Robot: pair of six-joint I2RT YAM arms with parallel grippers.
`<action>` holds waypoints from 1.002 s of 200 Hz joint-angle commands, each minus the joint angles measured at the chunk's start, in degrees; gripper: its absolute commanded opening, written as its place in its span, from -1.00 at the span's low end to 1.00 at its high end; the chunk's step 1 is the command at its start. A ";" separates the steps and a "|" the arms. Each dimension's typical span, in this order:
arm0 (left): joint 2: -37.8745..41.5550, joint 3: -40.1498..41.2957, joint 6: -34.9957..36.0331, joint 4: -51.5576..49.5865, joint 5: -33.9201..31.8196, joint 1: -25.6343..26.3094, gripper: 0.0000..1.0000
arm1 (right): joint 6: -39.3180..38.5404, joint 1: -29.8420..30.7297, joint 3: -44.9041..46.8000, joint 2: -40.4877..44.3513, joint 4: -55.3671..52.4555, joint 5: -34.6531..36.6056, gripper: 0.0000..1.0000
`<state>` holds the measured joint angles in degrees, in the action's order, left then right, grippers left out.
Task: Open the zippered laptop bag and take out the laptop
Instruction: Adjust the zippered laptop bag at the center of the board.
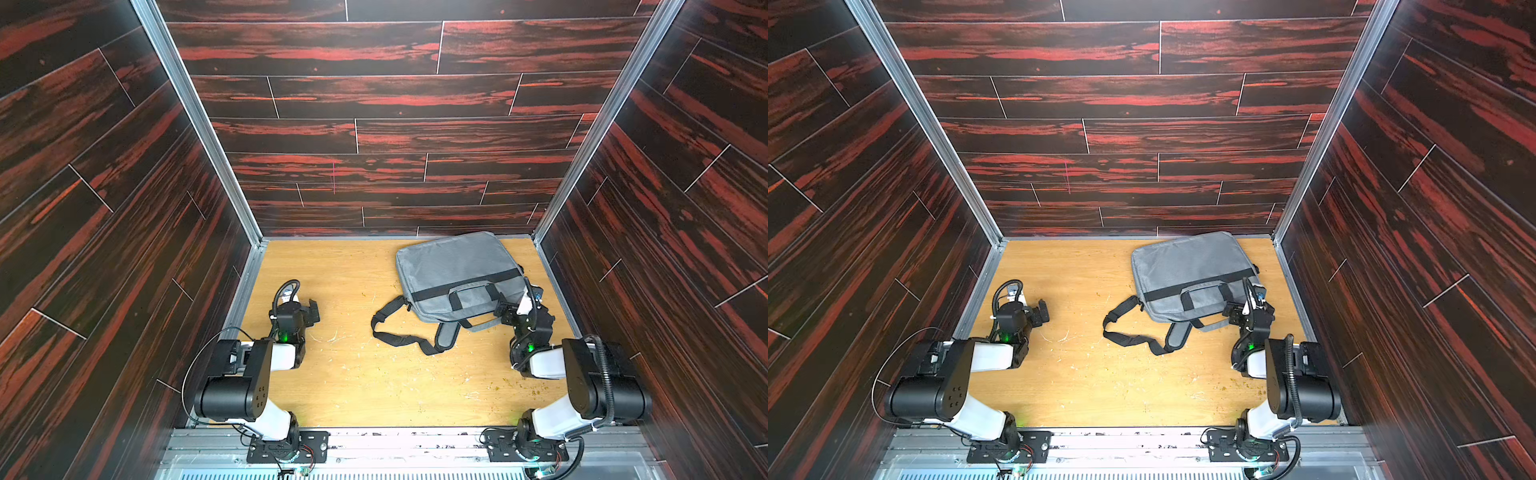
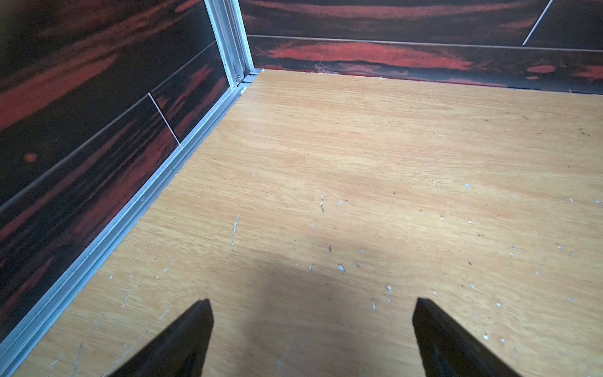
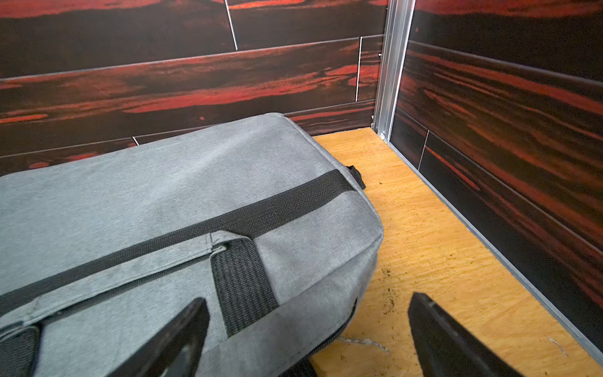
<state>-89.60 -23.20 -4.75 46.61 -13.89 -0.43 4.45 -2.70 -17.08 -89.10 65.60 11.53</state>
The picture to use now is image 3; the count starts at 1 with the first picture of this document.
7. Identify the aluminium corner post right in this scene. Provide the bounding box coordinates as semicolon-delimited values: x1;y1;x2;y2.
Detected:
372;0;416;144

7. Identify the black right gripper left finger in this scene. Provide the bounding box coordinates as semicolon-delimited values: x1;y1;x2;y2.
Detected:
109;298;210;376

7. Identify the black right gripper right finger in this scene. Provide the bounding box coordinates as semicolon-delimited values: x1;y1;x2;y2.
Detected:
408;292;521;376

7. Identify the grey zippered laptop bag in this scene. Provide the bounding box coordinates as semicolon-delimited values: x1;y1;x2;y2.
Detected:
1;113;383;376

